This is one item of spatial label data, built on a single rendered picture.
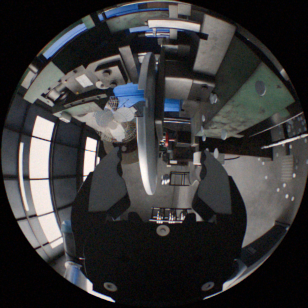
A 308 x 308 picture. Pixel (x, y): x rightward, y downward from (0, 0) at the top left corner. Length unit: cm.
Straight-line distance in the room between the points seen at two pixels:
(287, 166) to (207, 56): 57
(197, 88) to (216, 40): 15
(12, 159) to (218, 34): 368
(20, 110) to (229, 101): 374
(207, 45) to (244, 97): 12
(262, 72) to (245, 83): 5
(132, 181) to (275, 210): 706
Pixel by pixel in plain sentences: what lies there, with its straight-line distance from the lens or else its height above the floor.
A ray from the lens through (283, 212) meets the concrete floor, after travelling 84.
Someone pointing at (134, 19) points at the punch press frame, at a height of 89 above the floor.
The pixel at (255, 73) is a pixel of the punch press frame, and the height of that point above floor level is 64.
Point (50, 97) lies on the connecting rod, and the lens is 68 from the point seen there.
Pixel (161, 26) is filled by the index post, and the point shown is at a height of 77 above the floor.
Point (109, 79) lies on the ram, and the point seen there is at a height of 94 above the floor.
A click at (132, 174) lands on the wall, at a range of 712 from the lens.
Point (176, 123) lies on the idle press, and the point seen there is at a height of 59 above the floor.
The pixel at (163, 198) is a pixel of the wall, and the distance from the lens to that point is 715.
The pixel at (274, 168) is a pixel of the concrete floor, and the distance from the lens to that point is 87.
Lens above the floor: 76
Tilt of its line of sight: 4 degrees up
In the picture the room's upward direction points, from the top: 86 degrees counter-clockwise
